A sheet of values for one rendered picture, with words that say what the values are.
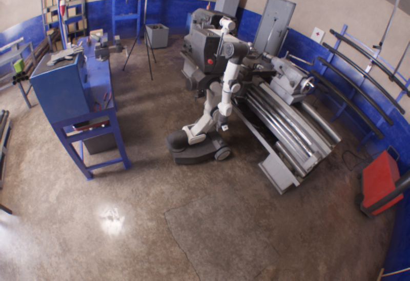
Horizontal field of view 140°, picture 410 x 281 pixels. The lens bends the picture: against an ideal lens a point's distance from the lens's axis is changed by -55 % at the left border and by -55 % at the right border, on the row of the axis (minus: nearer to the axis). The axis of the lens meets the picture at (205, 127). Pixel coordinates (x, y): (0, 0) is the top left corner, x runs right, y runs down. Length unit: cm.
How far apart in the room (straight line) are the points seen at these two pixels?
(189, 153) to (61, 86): 137
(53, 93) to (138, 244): 138
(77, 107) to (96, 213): 104
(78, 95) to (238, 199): 175
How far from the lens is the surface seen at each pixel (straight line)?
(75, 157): 168
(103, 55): 205
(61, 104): 127
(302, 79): 185
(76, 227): 190
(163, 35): 457
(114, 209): 179
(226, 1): 620
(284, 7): 576
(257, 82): 194
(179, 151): 179
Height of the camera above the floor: 165
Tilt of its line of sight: 45 degrees down
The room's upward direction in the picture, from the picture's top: 15 degrees clockwise
